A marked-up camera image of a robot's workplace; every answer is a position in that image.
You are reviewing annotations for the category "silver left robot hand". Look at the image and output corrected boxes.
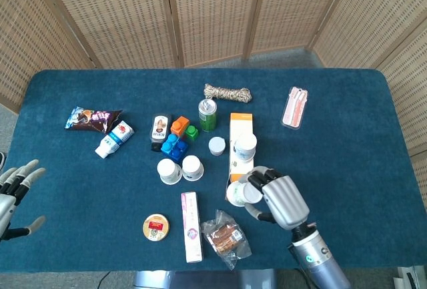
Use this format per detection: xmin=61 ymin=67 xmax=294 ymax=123
xmin=0 ymin=159 xmax=47 ymax=242

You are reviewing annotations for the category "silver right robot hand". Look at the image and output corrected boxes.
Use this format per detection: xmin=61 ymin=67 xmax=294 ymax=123
xmin=246 ymin=166 xmax=310 ymax=230

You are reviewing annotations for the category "floral paper cup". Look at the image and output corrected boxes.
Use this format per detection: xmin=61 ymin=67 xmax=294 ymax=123
xmin=226 ymin=180 xmax=264 ymax=207
xmin=181 ymin=155 xmax=205 ymax=182
xmin=157 ymin=158 xmax=183 ymax=186

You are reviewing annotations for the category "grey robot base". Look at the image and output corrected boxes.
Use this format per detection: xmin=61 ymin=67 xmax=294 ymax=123
xmin=133 ymin=268 xmax=278 ymax=289

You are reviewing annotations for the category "stack of floral paper cups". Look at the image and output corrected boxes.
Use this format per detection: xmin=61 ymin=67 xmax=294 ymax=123
xmin=232 ymin=133 xmax=258 ymax=163

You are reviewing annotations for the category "bread in clear bag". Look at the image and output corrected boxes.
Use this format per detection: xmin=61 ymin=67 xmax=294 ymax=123
xmin=201 ymin=209 xmax=252 ymax=271

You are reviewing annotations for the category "white jar grey lid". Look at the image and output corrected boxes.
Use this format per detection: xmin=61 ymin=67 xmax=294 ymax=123
xmin=208 ymin=136 xmax=226 ymax=156

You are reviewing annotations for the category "white and orange carton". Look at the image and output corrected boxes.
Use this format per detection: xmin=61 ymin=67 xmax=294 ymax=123
xmin=228 ymin=112 xmax=255 ymax=185

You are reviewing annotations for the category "pink razor blister pack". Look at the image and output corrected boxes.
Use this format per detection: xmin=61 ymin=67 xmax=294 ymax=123
xmin=282 ymin=86 xmax=309 ymax=130

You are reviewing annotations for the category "pink white toothpaste box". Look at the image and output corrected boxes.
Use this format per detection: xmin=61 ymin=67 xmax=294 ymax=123
xmin=181 ymin=192 xmax=203 ymax=264

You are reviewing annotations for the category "brown snack bag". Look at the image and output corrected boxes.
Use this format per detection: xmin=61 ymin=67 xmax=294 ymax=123
xmin=64 ymin=106 xmax=123 ymax=134

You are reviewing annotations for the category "green drink can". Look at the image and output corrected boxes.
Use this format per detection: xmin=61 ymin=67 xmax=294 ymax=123
xmin=198 ymin=98 xmax=218 ymax=133

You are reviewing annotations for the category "green toy building block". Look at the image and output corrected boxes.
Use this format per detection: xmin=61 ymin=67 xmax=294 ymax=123
xmin=184 ymin=125 xmax=199 ymax=142

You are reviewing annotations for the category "white blue milk bottle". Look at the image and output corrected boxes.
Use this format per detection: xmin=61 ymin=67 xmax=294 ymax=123
xmin=94 ymin=120 xmax=135 ymax=159

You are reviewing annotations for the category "dark blue toy block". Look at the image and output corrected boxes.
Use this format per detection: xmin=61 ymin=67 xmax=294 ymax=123
xmin=165 ymin=138 xmax=190 ymax=164

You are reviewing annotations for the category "light blue toy block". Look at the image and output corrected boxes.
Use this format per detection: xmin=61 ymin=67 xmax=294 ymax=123
xmin=161 ymin=133 xmax=179 ymax=153

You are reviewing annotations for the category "orange toy building block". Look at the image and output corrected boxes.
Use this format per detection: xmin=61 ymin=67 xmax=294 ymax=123
xmin=170 ymin=115 xmax=190 ymax=137

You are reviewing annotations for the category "round gold tin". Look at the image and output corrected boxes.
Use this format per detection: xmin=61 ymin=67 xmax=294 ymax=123
xmin=142 ymin=214 xmax=170 ymax=242

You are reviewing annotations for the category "white floor device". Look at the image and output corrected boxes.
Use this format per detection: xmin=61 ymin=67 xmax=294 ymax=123
xmin=393 ymin=265 xmax=427 ymax=289

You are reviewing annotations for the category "nut-label bottle black cap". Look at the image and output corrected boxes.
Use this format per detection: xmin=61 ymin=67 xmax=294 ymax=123
xmin=150 ymin=113 xmax=173 ymax=152

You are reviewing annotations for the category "woven bamboo folding screen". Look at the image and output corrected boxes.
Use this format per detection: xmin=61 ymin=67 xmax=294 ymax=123
xmin=0 ymin=0 xmax=427 ymax=190

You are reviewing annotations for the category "coiled speckled rope bundle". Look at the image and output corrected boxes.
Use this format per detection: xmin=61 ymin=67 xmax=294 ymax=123
xmin=203 ymin=83 xmax=253 ymax=103

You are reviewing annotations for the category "black floor cable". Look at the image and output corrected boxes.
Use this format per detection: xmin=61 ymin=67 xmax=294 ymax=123
xmin=98 ymin=270 xmax=111 ymax=289

